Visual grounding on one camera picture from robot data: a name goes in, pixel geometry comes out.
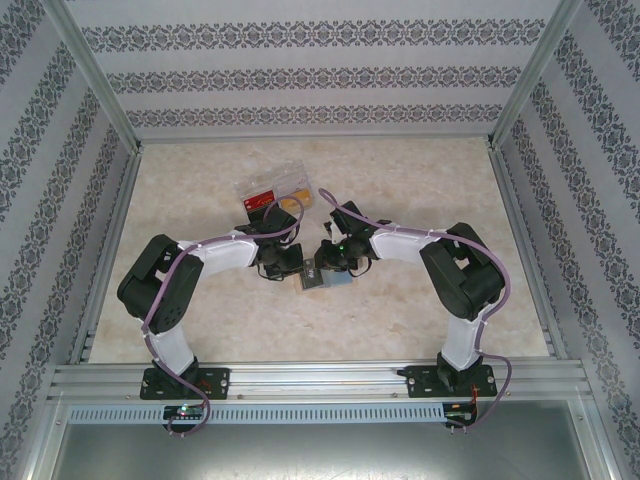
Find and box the small circuit board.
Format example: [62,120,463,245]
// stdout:
[162,403,207,422]
[444,399,479,426]

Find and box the beige card holder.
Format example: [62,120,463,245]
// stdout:
[291,267,355,297]

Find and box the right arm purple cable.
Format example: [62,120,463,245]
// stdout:
[318,187,515,436]

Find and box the wide aluminium mounting rail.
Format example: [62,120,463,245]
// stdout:
[47,362,594,402]

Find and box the dark grey VIP card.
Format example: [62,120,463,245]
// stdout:
[298,266,327,293]

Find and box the aluminium frame rail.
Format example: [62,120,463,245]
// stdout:
[134,131,496,145]
[487,147,569,361]
[67,147,146,365]

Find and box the grey metal panel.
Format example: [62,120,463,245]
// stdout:
[29,422,616,480]

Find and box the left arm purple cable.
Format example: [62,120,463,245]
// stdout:
[142,195,307,439]

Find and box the aluminium frame post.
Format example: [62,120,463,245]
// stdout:
[22,394,69,480]
[47,0,146,154]
[487,0,601,154]
[582,394,624,480]

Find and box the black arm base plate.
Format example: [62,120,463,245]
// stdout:
[407,364,499,399]
[141,367,231,401]

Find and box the clear plastic box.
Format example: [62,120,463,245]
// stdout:
[232,159,320,214]

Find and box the grey slotted cable duct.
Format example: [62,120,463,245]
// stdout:
[67,403,446,424]

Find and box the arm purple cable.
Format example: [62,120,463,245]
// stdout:
[318,187,515,436]
[142,195,307,439]

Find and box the red plastic card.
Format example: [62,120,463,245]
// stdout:
[243,190,279,212]

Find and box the gold plastic card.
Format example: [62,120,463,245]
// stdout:
[277,188,316,210]

